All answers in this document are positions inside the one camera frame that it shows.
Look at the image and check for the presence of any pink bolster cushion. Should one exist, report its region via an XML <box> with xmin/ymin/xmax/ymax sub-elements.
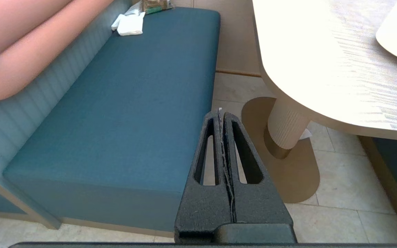
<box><xmin>0</xmin><ymin>0</ymin><xmax>114</xmax><ymax>101</ymax></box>

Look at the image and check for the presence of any white napkin pack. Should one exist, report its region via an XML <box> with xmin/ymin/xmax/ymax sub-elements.
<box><xmin>111</xmin><ymin>12</ymin><xmax>146</xmax><ymax>36</ymax></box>

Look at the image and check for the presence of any ribbed table pedestal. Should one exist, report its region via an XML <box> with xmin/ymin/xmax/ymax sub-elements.
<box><xmin>242</xmin><ymin>96</ymin><xmax>320</xmax><ymax>204</ymax></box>

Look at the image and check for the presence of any clear dark snack bag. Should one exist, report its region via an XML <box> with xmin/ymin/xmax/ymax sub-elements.
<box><xmin>140</xmin><ymin>0</ymin><xmax>175</xmax><ymax>15</ymax></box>

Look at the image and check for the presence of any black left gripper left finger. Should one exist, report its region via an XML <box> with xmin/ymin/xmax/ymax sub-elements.
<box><xmin>174</xmin><ymin>111</ymin><xmax>234</xmax><ymax>242</ymax></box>

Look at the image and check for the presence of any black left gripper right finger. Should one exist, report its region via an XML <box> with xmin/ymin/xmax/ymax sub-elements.
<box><xmin>223</xmin><ymin>112</ymin><xmax>293</xmax><ymax>225</ymax></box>

